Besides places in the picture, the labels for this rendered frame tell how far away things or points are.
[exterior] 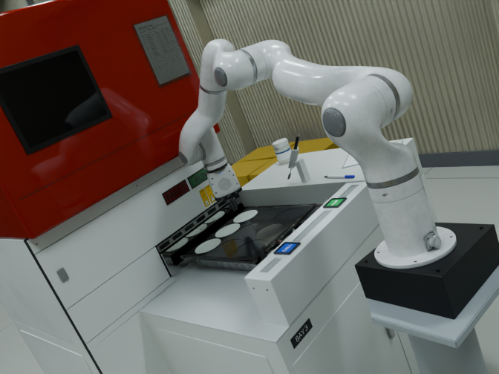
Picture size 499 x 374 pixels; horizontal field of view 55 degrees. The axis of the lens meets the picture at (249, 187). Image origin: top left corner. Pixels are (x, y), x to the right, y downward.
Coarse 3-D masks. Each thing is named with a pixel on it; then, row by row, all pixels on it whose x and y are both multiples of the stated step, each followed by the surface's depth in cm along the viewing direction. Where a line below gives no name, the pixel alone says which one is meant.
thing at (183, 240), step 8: (240, 200) 196; (224, 208) 190; (216, 216) 187; (200, 224) 182; (208, 224) 184; (192, 232) 178; (200, 232) 181; (184, 240) 175; (168, 248) 171; (176, 248) 173; (160, 256) 169; (168, 256) 170; (168, 264) 170; (176, 264) 173; (184, 264) 175; (176, 272) 172
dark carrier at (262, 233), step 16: (256, 208) 188; (272, 208) 182; (288, 208) 175; (304, 208) 169; (224, 224) 185; (240, 224) 178; (256, 224) 172; (272, 224) 167; (288, 224) 161; (224, 240) 169; (240, 240) 164; (256, 240) 159; (272, 240) 154; (208, 256) 162; (224, 256) 156; (240, 256) 152
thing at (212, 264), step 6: (198, 264) 176; (204, 264) 174; (210, 264) 171; (216, 264) 169; (222, 264) 166; (228, 264) 164; (234, 264) 162; (240, 264) 160; (246, 264) 157; (252, 264) 155; (246, 270) 159
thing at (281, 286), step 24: (336, 192) 155; (360, 192) 148; (312, 216) 144; (336, 216) 138; (360, 216) 147; (288, 240) 134; (312, 240) 130; (336, 240) 138; (360, 240) 146; (264, 264) 126; (288, 264) 122; (312, 264) 129; (336, 264) 137; (264, 288) 120; (288, 288) 122; (312, 288) 129; (264, 312) 125; (288, 312) 121
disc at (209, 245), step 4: (208, 240) 175; (212, 240) 173; (216, 240) 172; (220, 240) 171; (200, 244) 174; (204, 244) 173; (208, 244) 172; (212, 244) 170; (216, 244) 169; (196, 248) 173; (200, 248) 171; (204, 248) 170; (208, 248) 168; (212, 248) 167; (196, 252) 169; (200, 252) 167
